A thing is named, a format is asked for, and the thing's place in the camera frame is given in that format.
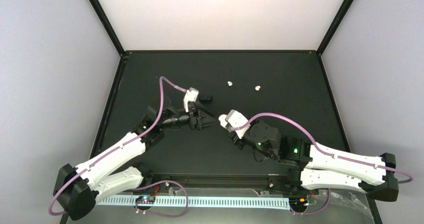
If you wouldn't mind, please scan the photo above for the black frame post left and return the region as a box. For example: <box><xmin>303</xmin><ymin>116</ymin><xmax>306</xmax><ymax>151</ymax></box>
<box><xmin>88</xmin><ymin>0</ymin><xmax>125</xmax><ymax>56</ymax></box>

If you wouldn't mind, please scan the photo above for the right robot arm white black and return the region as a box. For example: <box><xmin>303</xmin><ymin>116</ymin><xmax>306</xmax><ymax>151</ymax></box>
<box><xmin>228</xmin><ymin>121</ymin><xmax>399</xmax><ymax>202</ymax></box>

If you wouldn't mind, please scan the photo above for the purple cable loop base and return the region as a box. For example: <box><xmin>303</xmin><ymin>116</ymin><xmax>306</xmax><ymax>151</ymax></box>
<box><xmin>288</xmin><ymin>188</ymin><xmax>332</xmax><ymax>216</ymax></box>
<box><xmin>134</xmin><ymin>180</ymin><xmax>190</xmax><ymax>218</ymax></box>

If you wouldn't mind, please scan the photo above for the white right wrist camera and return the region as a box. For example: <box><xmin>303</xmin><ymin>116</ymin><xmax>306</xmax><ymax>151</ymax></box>
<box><xmin>224</xmin><ymin>109</ymin><xmax>251</xmax><ymax>139</ymax></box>

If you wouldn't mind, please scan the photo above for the black earbud charging case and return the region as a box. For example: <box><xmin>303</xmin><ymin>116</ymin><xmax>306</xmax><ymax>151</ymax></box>
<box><xmin>199</xmin><ymin>95</ymin><xmax>213</xmax><ymax>103</ymax></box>

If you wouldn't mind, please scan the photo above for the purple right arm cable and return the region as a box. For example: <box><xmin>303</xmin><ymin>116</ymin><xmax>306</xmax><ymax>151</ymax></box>
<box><xmin>230</xmin><ymin>112</ymin><xmax>414</xmax><ymax>184</ymax></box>

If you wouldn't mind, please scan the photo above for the black frame post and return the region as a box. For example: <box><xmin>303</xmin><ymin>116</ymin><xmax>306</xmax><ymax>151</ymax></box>
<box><xmin>316</xmin><ymin>0</ymin><xmax>354</xmax><ymax>57</ymax></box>
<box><xmin>88</xmin><ymin>0</ymin><xmax>125</xmax><ymax>56</ymax></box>

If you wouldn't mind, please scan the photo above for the black frame post right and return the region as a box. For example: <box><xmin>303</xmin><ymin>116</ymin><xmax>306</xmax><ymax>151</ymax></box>
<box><xmin>316</xmin><ymin>0</ymin><xmax>354</xmax><ymax>57</ymax></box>

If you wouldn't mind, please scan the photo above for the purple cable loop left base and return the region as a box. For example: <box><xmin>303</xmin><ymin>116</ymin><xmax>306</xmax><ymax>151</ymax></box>
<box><xmin>134</xmin><ymin>180</ymin><xmax>190</xmax><ymax>218</ymax></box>

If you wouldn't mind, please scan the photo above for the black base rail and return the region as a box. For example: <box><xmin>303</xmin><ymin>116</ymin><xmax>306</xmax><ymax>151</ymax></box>
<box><xmin>151</xmin><ymin>173</ymin><xmax>290</xmax><ymax>189</ymax></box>

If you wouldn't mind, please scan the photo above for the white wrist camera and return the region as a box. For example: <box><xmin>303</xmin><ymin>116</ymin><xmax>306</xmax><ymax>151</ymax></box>
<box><xmin>224</xmin><ymin>109</ymin><xmax>251</xmax><ymax>139</ymax></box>
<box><xmin>183</xmin><ymin>87</ymin><xmax>199</xmax><ymax>113</ymax></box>

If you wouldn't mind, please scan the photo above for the white slotted cable duct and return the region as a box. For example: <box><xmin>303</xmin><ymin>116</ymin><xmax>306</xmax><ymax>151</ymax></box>
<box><xmin>99</xmin><ymin>195</ymin><xmax>290</xmax><ymax>210</ymax></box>

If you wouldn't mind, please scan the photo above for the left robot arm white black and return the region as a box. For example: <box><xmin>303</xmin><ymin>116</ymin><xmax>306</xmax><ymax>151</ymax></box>
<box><xmin>53</xmin><ymin>99</ymin><xmax>219</xmax><ymax>221</ymax></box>

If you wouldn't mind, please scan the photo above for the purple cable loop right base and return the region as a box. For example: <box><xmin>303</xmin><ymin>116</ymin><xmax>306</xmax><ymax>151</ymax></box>
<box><xmin>288</xmin><ymin>188</ymin><xmax>332</xmax><ymax>216</ymax></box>

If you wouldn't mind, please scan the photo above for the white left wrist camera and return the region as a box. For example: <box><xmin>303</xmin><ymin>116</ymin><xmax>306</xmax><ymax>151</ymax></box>
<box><xmin>183</xmin><ymin>87</ymin><xmax>199</xmax><ymax>113</ymax></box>

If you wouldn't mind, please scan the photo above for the white earbud charging case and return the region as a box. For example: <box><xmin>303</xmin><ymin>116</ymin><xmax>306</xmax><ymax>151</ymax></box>
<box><xmin>218</xmin><ymin>114</ymin><xmax>228</xmax><ymax>128</ymax></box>

